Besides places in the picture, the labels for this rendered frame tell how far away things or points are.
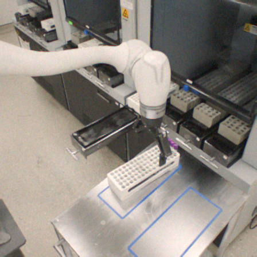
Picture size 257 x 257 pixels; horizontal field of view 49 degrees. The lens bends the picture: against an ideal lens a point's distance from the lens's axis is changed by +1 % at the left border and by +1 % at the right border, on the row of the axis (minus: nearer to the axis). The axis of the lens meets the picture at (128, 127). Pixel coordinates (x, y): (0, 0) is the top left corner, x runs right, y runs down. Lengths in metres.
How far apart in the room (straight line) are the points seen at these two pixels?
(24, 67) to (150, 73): 0.34
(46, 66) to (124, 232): 0.61
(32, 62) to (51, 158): 1.73
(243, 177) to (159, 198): 0.42
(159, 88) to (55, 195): 1.51
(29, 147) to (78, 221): 1.59
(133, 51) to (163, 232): 0.62
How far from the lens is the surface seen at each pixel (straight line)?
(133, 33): 1.59
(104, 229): 1.06
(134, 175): 1.10
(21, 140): 2.69
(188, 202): 1.12
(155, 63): 0.83
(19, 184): 2.35
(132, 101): 1.47
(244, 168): 1.39
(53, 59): 0.79
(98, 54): 0.92
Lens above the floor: 1.75
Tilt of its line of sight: 42 degrees down
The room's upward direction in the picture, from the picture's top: 2 degrees counter-clockwise
